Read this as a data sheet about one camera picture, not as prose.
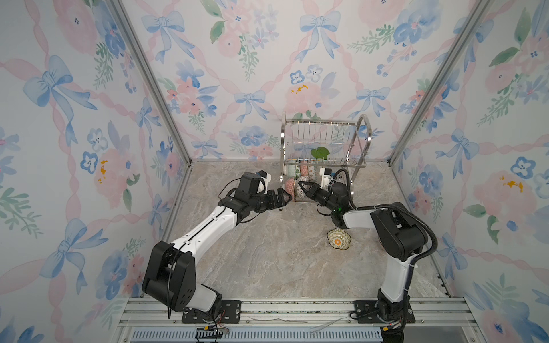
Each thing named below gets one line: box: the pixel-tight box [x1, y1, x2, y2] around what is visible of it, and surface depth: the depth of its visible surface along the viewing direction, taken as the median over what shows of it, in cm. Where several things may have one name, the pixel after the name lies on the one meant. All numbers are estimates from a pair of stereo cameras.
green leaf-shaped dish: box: [310, 146, 330, 161], surface depth 87 cm
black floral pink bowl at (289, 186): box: [285, 177, 295, 201], surface depth 94 cm
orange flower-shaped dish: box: [326, 227, 352, 251], surface depth 92 cm
